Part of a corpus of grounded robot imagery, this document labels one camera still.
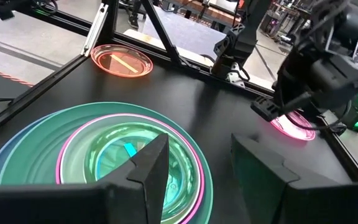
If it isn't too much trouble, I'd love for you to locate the black camera cable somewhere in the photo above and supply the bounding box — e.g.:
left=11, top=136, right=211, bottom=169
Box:
left=283, top=101, right=349, bottom=132

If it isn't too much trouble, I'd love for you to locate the wooden table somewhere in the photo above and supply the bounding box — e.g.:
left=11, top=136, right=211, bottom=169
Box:
left=166, top=0, right=245, bottom=26

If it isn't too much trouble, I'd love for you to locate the pink-rimmed plastic plate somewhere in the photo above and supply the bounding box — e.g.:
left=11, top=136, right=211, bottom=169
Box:
left=55, top=113, right=206, bottom=224

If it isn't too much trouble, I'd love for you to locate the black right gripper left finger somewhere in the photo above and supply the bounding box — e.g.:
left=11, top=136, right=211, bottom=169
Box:
left=0, top=133, right=170, bottom=224

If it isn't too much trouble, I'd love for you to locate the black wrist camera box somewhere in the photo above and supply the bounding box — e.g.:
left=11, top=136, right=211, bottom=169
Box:
left=250, top=95, right=281, bottom=123

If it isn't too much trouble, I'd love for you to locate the large teal plastic plate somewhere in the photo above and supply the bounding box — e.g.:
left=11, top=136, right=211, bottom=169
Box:
left=0, top=101, right=214, bottom=224

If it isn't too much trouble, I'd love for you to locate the black aluminium table frame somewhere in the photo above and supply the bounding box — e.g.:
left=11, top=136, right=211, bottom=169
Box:
left=0, top=0, right=358, bottom=184

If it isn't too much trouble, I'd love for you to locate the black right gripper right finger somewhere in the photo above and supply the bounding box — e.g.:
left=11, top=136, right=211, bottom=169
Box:
left=230, top=133, right=358, bottom=224

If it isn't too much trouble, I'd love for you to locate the orange translucent plastic plate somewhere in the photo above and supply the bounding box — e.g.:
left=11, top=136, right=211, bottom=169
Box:
left=90, top=44, right=154, bottom=79

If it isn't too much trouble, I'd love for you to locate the pink translucent plastic plate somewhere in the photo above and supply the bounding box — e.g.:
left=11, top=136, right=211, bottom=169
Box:
left=270, top=110, right=317, bottom=142

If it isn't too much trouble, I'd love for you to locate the small green translucent plate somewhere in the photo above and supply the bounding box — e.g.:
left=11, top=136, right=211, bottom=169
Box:
left=85, top=121, right=198, bottom=223

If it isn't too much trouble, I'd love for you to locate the silver frame bracket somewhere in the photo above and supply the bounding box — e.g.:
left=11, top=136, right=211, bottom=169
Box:
left=80, top=2, right=109, bottom=58

